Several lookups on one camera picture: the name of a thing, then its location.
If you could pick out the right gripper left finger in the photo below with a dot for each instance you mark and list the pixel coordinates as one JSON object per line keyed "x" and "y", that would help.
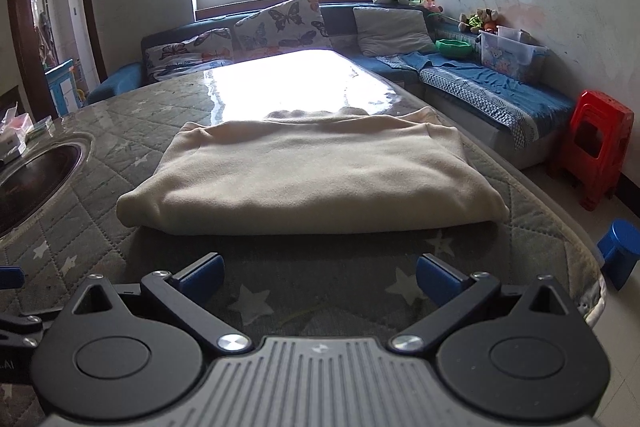
{"x": 180, "y": 298}

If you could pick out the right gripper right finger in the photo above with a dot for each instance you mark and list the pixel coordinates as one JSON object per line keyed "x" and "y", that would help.
{"x": 461, "y": 300}

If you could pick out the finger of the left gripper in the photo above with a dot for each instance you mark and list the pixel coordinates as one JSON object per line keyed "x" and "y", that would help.
{"x": 20, "y": 332}
{"x": 11, "y": 277}

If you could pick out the beige sweater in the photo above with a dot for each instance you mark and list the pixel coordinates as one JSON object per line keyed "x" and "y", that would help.
{"x": 346, "y": 173}

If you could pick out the round induction cooktop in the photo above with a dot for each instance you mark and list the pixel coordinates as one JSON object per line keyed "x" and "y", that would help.
{"x": 31, "y": 182}

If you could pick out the grey quilted star table cover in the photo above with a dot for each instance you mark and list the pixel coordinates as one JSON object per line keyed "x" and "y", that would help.
{"x": 291, "y": 241}

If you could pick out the green flat box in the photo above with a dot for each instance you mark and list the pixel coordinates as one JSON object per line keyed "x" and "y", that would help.
{"x": 41, "y": 127}

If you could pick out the blue plastic stool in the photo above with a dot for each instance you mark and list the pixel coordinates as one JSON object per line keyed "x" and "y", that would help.
{"x": 620, "y": 248}

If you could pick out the red plastic stool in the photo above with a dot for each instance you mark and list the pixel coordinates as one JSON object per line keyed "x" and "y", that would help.
{"x": 594, "y": 146}

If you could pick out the blue and white small cabinet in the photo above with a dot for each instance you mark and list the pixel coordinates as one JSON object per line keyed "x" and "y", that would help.
{"x": 63, "y": 89}

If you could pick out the blue sofa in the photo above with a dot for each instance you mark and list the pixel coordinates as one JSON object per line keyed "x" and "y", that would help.
{"x": 519, "y": 121}

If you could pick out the green bowl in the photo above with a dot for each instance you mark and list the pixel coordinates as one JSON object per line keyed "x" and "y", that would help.
{"x": 454, "y": 48}

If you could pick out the left butterfly cushion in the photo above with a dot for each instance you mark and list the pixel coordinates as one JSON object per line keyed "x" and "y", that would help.
{"x": 210, "y": 49}

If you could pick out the butterfly cushion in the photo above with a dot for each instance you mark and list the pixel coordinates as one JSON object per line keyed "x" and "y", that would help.
{"x": 289, "y": 26}
{"x": 210, "y": 49}

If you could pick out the clear plastic storage box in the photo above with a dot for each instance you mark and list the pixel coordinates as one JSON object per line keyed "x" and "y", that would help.
{"x": 516, "y": 59}

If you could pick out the grey plain cushion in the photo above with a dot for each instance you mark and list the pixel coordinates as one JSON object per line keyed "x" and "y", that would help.
{"x": 391, "y": 31}

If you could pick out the colourful plush toys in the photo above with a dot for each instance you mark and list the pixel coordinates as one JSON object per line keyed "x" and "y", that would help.
{"x": 481, "y": 20}

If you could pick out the right butterfly cushion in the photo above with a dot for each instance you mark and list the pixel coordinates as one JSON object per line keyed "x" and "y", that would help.
{"x": 289, "y": 26}

